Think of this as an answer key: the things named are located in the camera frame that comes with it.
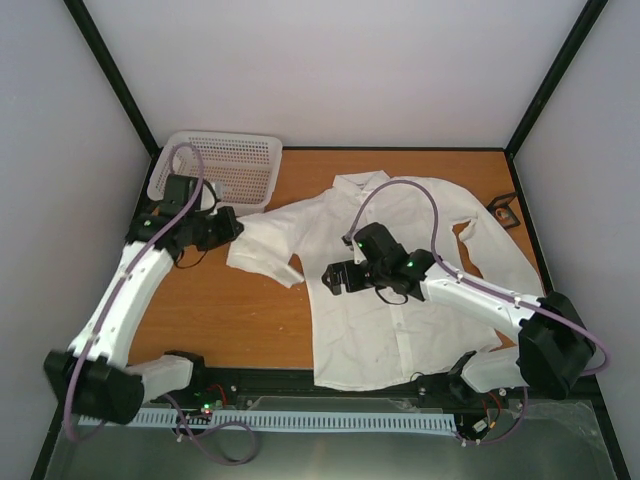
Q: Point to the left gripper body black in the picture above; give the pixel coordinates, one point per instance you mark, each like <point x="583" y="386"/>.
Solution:
<point x="220" y="233"/>

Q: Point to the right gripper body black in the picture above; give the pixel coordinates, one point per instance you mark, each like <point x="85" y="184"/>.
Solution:
<point x="353" y="282"/>

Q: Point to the white button-up shirt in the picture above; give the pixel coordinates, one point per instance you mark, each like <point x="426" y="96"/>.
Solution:
<point x="366" y="341"/>

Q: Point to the colourful round brooch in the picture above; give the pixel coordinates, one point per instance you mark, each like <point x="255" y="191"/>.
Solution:
<point x="503" y="215"/>

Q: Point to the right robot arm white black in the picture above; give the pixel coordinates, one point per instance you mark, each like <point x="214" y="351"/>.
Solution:
<point x="551" y="348"/>

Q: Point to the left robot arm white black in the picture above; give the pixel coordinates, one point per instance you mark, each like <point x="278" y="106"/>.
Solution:
<point x="93" y="376"/>

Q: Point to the black open brooch box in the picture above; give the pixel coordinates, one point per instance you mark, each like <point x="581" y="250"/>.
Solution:
<point x="500" y="208"/>

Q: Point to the white perforated plastic basket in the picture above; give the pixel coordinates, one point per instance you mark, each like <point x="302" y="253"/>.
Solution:
<point x="244" y="168"/>

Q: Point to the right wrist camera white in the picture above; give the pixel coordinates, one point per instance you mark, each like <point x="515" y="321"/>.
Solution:
<point x="354" y="247"/>

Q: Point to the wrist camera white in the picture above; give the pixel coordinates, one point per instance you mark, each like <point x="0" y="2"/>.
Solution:
<point x="354" y="247"/>
<point x="209" y="199"/>

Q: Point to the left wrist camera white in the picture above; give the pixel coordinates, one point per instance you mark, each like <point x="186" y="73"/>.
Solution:
<point x="209" y="199"/>

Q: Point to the light blue slotted cable duct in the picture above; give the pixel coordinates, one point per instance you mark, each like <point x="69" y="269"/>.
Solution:
<point x="327" y="422"/>

